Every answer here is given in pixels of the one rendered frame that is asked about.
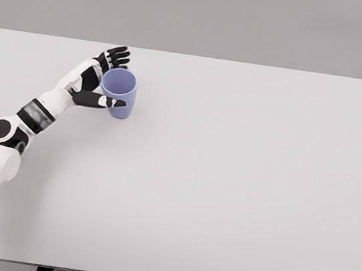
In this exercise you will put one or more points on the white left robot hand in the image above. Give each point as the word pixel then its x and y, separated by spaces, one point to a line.
pixel 80 78

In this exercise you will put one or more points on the lavender blue cup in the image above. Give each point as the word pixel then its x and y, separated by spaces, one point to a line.
pixel 119 94

